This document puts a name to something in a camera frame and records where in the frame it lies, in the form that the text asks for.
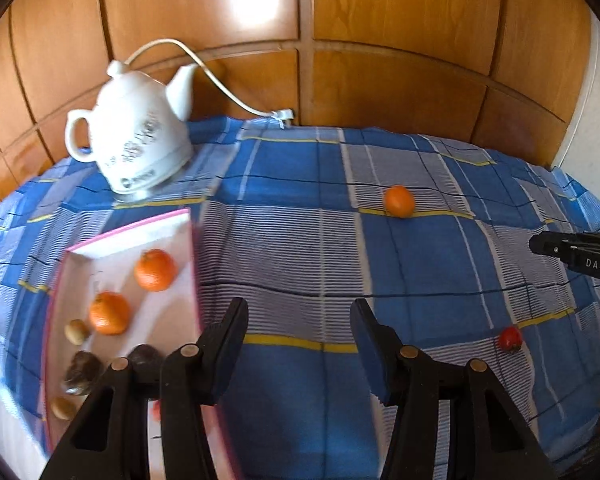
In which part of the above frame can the white tray with pink rim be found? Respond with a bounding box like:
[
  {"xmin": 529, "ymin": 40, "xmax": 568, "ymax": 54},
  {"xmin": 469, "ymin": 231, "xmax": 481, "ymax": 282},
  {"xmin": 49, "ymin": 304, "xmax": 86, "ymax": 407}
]
[{"xmin": 42, "ymin": 208, "xmax": 241, "ymax": 480}]

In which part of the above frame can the small orange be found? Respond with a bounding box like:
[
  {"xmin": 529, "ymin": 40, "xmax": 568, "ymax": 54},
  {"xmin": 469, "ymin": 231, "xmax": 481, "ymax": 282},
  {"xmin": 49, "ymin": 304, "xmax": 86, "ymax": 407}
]
[{"xmin": 384, "ymin": 185, "xmax": 416, "ymax": 219}]

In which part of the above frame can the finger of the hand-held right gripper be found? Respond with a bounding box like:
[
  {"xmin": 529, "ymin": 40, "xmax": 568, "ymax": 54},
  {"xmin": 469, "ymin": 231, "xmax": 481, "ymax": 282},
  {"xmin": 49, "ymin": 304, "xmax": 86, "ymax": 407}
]
[{"xmin": 528, "ymin": 232, "xmax": 600, "ymax": 257}]

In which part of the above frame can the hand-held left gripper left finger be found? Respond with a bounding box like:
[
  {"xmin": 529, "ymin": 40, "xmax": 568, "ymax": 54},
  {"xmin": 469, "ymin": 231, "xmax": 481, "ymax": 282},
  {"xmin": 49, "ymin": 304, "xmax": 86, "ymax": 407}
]
[{"xmin": 40, "ymin": 297, "xmax": 251, "ymax": 480}]

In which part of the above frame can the dark brown water chestnut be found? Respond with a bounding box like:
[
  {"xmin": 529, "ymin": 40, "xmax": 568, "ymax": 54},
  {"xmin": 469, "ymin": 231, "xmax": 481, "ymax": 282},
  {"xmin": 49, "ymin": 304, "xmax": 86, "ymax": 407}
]
[
  {"xmin": 61, "ymin": 351, "xmax": 103, "ymax": 395},
  {"xmin": 126, "ymin": 344, "xmax": 163, "ymax": 368}
]

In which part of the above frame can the blue plaid tablecloth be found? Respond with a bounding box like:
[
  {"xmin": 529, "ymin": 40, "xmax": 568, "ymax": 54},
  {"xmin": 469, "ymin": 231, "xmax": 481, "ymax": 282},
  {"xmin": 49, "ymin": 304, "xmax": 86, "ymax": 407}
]
[{"xmin": 0, "ymin": 116, "xmax": 600, "ymax": 480}]

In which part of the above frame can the white kettle power cable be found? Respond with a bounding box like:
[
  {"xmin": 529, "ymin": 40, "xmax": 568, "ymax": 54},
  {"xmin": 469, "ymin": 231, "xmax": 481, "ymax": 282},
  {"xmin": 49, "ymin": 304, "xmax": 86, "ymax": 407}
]
[{"xmin": 127, "ymin": 38, "xmax": 281, "ymax": 118}]

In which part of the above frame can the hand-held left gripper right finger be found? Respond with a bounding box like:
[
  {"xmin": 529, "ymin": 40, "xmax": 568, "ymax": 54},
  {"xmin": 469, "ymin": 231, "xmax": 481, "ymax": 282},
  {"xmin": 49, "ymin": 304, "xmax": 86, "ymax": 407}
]
[{"xmin": 350, "ymin": 298, "xmax": 543, "ymax": 480}]

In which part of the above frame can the tan longan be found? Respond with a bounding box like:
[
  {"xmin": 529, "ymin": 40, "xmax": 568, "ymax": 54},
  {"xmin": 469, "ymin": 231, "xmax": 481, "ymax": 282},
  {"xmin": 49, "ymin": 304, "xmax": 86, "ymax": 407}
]
[
  {"xmin": 50, "ymin": 396, "xmax": 77, "ymax": 420},
  {"xmin": 64, "ymin": 320, "xmax": 91, "ymax": 346}
]

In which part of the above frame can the white ceramic electric kettle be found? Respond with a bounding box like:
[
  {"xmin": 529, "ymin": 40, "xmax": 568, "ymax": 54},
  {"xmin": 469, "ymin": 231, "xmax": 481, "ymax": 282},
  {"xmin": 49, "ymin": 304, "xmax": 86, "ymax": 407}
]
[{"xmin": 65, "ymin": 60, "xmax": 197, "ymax": 203}]

